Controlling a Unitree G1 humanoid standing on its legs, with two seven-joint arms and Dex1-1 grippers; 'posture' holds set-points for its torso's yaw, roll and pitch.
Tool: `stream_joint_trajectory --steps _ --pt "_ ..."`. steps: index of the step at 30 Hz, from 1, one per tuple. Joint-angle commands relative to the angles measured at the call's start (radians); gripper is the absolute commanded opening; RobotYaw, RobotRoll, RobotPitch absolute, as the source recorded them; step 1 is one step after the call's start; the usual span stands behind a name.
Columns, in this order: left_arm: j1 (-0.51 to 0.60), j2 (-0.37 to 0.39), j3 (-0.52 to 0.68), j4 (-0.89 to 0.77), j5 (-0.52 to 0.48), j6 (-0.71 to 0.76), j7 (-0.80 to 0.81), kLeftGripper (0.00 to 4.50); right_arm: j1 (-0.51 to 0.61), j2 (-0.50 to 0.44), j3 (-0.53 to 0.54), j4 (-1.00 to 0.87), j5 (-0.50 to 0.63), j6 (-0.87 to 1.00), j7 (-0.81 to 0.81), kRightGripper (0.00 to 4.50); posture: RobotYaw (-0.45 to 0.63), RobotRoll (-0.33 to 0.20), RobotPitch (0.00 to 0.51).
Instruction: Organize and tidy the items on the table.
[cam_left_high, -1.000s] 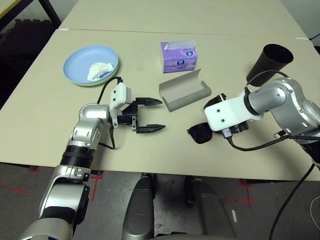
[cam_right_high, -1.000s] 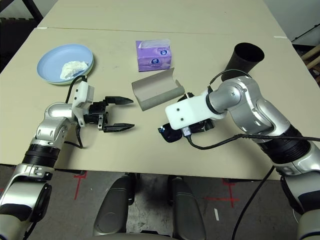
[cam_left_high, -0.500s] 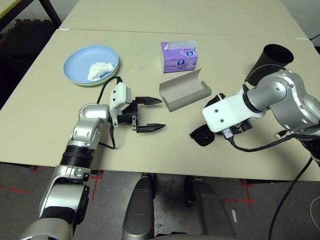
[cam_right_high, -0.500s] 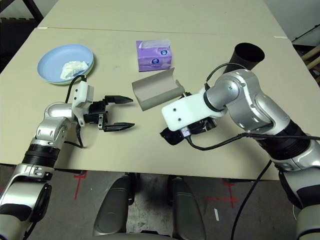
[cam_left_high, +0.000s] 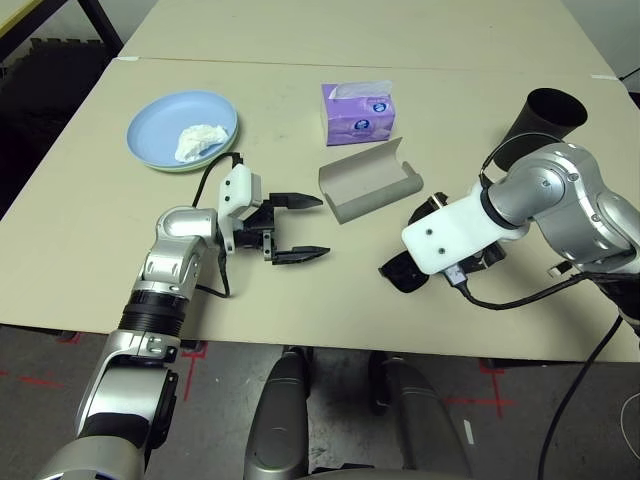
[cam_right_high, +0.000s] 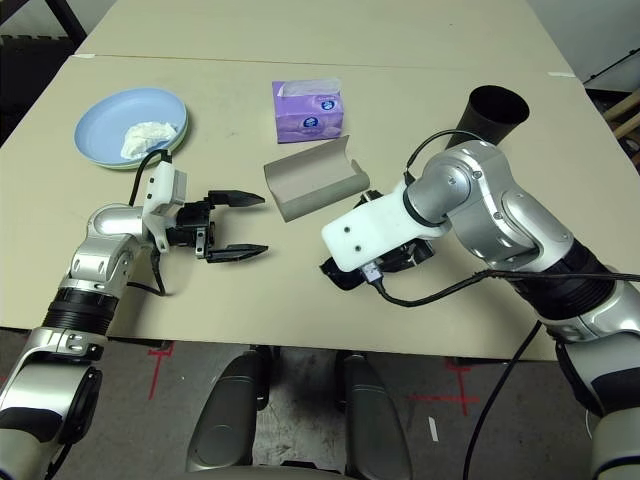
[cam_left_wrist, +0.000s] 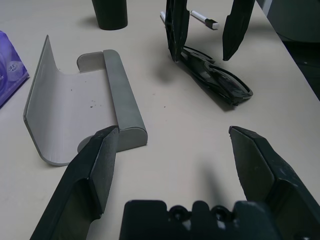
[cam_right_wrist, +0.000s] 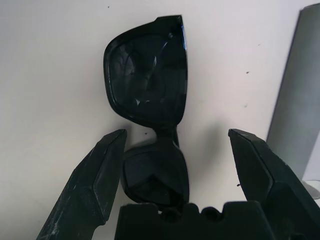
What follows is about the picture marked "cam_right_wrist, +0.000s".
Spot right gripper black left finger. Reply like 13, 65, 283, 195
34, 128, 128, 240

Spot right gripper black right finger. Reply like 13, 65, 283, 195
227, 128, 320, 240

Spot grey glasses case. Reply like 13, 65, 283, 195
266, 3, 320, 182

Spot black sunglasses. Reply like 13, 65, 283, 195
102, 14, 191, 210

